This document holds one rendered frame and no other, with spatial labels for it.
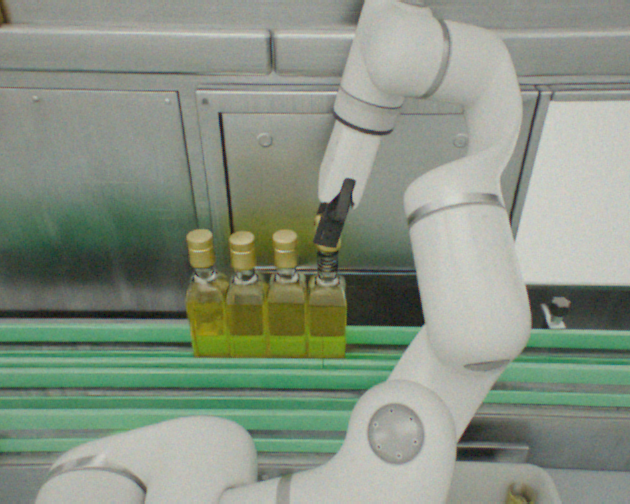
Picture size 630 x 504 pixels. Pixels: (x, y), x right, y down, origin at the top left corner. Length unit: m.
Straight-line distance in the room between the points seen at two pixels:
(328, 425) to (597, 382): 0.41
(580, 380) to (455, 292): 0.52
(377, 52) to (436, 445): 0.34
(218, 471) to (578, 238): 0.69
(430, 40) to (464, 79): 0.05
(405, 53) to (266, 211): 0.43
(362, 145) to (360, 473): 0.36
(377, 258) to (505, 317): 0.51
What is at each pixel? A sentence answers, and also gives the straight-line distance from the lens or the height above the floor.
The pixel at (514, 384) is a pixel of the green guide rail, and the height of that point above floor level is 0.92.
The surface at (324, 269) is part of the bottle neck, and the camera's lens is 0.78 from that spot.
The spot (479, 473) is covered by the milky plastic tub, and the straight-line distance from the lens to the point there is 0.95.
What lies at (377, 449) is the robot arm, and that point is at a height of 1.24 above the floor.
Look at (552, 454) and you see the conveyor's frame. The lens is 1.05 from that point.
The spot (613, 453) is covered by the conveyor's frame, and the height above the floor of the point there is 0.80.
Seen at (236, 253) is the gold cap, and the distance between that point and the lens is 0.78.
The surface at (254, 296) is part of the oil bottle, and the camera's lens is 0.81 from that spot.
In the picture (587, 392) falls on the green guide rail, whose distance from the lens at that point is 0.99.
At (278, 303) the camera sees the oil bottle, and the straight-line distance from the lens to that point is 0.81.
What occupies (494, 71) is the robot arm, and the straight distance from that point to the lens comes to 0.60.
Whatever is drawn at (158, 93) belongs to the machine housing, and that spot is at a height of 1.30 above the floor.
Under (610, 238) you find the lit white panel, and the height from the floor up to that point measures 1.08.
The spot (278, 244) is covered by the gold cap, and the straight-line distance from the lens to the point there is 0.77.
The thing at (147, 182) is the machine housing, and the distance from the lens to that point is 0.96.
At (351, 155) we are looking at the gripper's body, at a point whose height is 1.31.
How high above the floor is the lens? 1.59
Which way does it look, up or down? 35 degrees down
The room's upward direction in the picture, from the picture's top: straight up
